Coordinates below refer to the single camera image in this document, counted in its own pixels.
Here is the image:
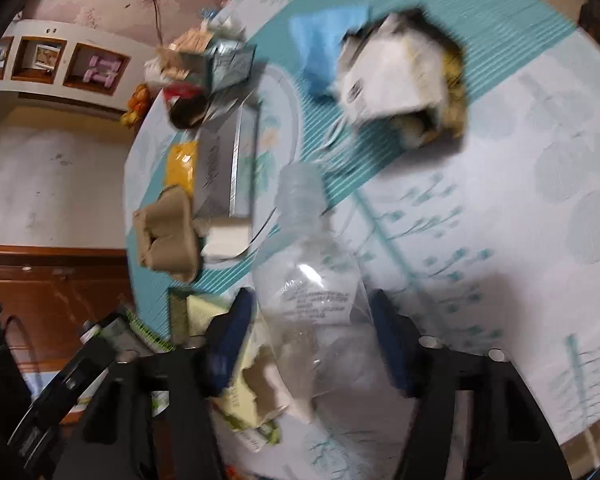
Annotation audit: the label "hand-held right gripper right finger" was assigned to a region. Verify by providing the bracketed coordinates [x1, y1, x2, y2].
[367, 287, 573, 480]

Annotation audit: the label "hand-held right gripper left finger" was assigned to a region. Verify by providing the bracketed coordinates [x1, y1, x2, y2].
[55, 287, 258, 480]

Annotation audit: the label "clear plastic bottle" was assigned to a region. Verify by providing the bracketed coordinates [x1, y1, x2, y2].
[252, 162, 383, 413]

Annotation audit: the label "yellow snack packet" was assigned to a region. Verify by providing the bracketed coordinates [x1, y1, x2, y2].
[164, 141, 199, 192]

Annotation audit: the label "green and yellow sponge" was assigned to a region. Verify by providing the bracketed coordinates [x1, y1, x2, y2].
[169, 287, 238, 347]

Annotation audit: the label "torn pale yellow carton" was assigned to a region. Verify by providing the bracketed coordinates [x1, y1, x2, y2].
[211, 327, 301, 445]

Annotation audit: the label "small white box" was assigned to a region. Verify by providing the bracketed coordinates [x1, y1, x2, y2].
[201, 221, 254, 262]

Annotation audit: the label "wooden cabinet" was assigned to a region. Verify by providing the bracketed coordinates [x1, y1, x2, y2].
[0, 244, 133, 413]

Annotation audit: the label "brown paper cup carrier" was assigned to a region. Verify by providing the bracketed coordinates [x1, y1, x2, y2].
[131, 186, 207, 282]

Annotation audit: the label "long silver box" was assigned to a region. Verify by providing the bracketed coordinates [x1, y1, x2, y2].
[192, 102, 262, 219]

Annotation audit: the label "red and black bowl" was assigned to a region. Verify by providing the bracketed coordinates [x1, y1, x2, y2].
[163, 84, 212, 130]

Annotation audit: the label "orange fruit pile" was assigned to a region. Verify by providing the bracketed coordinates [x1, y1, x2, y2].
[121, 84, 152, 129]

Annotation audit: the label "crumpled white paper bag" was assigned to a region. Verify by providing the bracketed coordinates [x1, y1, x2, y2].
[332, 9, 470, 150]

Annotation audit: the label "silver foil carton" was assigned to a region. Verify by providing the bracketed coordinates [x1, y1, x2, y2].
[206, 39, 257, 95]

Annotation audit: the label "brown cardboard box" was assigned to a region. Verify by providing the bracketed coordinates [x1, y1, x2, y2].
[157, 29, 215, 83]

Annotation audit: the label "pink dumbbells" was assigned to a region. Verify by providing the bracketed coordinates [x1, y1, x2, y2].
[81, 56, 122, 84]

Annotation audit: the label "blue cloth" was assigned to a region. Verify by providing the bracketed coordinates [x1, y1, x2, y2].
[288, 4, 372, 97]

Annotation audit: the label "black furniture frame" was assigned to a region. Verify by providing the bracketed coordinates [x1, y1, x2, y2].
[0, 304, 33, 463]

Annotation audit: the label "black cable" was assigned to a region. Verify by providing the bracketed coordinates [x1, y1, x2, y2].
[139, 0, 167, 47]

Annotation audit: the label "small picture frame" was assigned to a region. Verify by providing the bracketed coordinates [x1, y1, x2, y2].
[31, 44, 64, 72]

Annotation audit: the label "white wall shelf unit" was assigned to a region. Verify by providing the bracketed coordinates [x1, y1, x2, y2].
[0, 19, 155, 107]

